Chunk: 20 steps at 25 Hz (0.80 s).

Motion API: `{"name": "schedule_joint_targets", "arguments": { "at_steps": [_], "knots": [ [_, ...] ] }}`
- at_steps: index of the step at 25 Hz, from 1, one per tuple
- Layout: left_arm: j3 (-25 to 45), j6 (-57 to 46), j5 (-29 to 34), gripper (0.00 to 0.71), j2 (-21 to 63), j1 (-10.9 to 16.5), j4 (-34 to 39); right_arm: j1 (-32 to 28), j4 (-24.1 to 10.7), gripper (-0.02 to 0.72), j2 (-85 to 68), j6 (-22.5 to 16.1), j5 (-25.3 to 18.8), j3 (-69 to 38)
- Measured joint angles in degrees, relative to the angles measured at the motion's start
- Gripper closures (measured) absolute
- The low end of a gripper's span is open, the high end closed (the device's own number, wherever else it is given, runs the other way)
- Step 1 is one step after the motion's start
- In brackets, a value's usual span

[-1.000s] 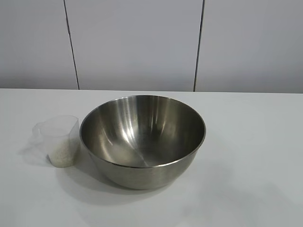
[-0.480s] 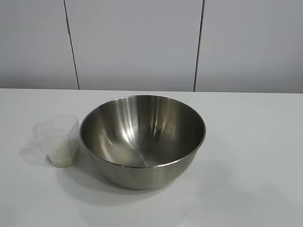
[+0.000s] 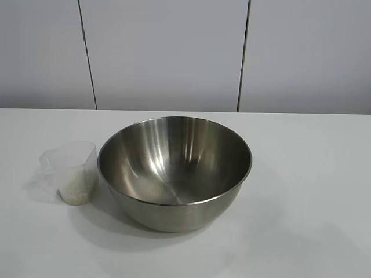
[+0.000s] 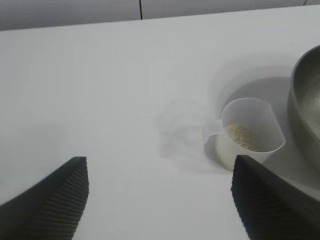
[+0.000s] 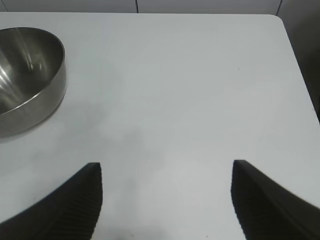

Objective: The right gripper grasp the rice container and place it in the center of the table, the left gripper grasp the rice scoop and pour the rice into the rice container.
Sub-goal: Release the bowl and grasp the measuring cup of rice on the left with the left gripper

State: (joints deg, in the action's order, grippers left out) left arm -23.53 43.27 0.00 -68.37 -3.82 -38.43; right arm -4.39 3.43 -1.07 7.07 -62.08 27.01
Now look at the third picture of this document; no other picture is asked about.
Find stainless steel mixing bowl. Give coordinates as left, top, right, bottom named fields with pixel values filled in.
left=97, top=115, right=253, bottom=232

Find translucent plastic measuring cup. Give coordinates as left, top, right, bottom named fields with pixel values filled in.
left=39, top=141, right=99, bottom=206

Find white uncooked rice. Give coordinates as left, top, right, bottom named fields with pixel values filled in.
left=56, top=170, right=96, bottom=206

